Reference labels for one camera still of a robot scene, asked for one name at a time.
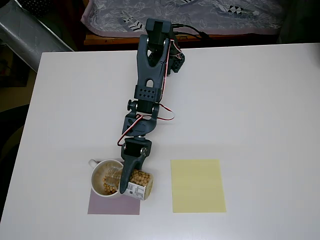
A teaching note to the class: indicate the brown wooden bed frame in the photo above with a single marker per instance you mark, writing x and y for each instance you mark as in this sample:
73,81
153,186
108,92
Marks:
112,41

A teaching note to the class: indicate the white ceramic cup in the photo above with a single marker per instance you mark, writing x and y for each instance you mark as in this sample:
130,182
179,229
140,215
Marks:
96,175

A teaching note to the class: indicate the silver foil wrapped duct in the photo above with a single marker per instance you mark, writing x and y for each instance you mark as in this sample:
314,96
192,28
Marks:
30,37

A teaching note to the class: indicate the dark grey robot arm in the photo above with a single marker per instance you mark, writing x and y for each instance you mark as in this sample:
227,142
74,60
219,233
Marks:
150,72

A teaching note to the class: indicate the yellow square paper mat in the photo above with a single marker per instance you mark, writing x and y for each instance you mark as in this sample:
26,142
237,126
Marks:
197,185

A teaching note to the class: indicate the black dotted fabric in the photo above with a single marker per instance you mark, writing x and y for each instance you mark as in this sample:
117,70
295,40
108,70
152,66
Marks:
50,7

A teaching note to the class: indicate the loose soybeans heap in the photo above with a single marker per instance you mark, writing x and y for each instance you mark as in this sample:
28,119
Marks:
108,188

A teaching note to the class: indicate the glass jar of chickpeas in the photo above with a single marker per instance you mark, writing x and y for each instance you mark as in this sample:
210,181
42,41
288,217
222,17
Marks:
142,178

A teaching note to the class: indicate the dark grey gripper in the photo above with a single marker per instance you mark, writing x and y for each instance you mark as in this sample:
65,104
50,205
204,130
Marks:
135,153

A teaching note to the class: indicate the purple square paper mat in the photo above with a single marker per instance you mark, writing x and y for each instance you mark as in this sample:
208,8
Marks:
112,206

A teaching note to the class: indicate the crumpled white cloth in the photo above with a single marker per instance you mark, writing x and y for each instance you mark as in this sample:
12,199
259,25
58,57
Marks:
225,20

